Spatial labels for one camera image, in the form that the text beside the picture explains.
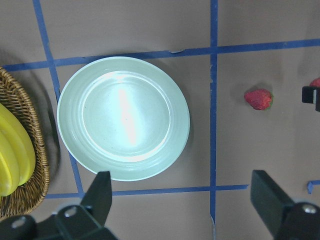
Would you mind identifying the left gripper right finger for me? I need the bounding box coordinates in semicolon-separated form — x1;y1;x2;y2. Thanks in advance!
250;170;295;235

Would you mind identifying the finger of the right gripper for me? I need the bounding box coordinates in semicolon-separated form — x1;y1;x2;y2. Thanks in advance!
301;86;320;112

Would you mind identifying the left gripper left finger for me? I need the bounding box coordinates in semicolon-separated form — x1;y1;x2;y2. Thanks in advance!
80;171;112;226

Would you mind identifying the red strawberry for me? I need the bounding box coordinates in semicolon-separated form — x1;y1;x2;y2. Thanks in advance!
244;88;274;111
309;78;320;88

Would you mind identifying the light green plate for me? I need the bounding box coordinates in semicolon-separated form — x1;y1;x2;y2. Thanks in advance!
57;56;190;182

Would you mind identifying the woven wicker basket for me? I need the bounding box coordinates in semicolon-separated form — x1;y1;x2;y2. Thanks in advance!
0;68;50;220

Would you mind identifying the yellow banana bunch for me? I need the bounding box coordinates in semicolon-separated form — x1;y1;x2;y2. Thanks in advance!
0;105;36;197

